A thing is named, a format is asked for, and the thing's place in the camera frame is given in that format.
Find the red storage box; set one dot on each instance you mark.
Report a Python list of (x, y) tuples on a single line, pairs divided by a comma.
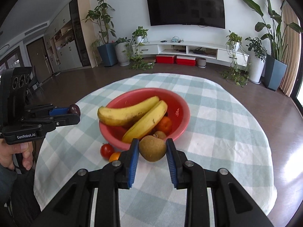
[(165, 59), (185, 60)]

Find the trailing pothos plant right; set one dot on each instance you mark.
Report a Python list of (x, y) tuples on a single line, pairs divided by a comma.
[(238, 71)]

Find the right red storage box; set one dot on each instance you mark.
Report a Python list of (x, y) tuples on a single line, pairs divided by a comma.
[(185, 60)]

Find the red tomato behind bananas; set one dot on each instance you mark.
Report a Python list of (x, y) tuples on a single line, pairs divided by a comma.
[(106, 151)]

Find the wooden display cabinet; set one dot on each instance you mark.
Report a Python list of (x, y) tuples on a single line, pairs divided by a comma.
[(69, 37)]

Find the brown kiwi fruit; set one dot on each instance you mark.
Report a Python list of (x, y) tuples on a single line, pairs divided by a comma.
[(151, 148)]

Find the tall plant blue pot left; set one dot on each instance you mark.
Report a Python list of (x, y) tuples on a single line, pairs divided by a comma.
[(101, 17)]

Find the grey sleeved left forearm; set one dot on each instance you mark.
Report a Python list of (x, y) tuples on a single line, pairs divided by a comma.
[(19, 207)]

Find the small hidden orange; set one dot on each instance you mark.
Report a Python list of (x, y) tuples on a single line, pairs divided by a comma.
[(114, 156)]

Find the wall mounted black television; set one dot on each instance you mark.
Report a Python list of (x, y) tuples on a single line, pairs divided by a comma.
[(209, 13)]

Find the bushy plant white pot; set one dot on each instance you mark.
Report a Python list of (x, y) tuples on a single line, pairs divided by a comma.
[(258, 55)]

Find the left red storage box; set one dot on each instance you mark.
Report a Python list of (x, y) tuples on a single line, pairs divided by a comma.
[(165, 59)]

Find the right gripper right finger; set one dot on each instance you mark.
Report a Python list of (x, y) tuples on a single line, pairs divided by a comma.
[(176, 160)]

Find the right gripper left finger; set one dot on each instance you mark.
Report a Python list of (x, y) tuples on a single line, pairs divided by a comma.
[(127, 170)]

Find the trailing pothos plant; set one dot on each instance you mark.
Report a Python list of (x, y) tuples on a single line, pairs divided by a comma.
[(238, 71), (135, 50)]

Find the small grey pot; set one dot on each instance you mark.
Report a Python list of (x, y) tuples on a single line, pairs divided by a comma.
[(201, 62)]

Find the red plastic colander bowl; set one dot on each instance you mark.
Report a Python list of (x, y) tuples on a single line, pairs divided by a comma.
[(178, 111)]

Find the plant in white ribbed pot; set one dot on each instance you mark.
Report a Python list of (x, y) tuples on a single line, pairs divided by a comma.
[(121, 51)]

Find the white tv console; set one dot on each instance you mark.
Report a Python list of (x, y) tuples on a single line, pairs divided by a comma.
[(214, 54)]

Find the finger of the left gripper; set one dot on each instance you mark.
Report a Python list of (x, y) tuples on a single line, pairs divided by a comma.
[(59, 111), (59, 120)]

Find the trailing pothos plant left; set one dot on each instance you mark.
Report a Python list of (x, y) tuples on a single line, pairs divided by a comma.
[(135, 50)]

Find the large leaf plant blue pot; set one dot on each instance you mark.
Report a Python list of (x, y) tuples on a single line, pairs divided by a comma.
[(274, 30)]

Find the person's left hand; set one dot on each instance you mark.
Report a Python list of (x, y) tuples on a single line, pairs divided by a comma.
[(7, 152)]

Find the beige curtain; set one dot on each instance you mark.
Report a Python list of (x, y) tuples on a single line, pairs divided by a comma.
[(292, 53)]

